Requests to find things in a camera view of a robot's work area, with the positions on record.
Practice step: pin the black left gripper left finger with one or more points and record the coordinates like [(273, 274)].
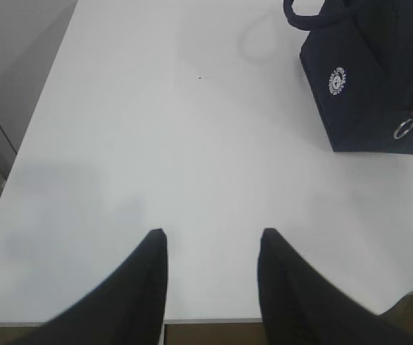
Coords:
[(126, 308)]

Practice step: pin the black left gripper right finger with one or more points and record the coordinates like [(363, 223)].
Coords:
[(299, 306)]

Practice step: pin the dark navy fabric lunch bag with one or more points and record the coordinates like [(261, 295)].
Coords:
[(358, 60)]

